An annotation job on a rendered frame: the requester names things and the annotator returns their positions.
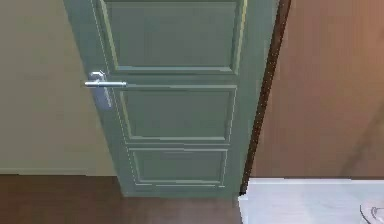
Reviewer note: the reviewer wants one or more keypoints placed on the grey-green panelled room door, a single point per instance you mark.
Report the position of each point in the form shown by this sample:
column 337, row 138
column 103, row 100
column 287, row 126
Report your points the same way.
column 180, row 110

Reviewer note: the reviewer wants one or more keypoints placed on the white cabinet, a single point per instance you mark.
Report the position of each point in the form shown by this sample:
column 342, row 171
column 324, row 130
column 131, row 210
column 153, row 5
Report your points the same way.
column 310, row 203

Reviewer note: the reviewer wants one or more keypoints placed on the white round dish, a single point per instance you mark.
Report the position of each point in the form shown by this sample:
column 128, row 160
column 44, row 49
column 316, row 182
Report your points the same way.
column 374, row 213

